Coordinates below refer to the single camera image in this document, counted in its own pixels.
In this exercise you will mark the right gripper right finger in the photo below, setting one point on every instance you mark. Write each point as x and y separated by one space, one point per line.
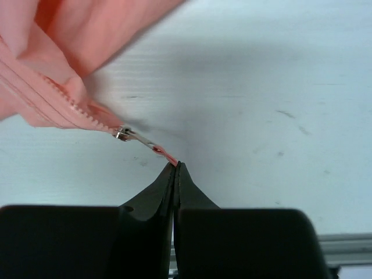
194 211

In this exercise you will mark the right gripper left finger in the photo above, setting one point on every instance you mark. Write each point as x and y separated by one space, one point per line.
128 241

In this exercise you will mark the salmon pink jacket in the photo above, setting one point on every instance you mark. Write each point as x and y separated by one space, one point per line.
48 47

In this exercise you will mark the front aluminium rail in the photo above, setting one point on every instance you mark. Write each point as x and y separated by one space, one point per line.
346 247

